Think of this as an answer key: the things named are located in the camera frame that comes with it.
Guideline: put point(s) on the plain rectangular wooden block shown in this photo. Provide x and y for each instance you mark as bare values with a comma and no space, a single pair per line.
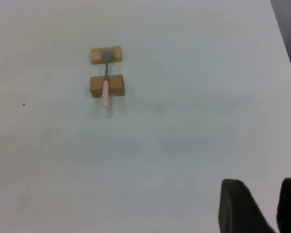
95,57

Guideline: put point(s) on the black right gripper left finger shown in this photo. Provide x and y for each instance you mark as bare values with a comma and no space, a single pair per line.
240,208

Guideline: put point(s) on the arched wooden block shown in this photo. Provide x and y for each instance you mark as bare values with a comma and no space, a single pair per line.
95,85

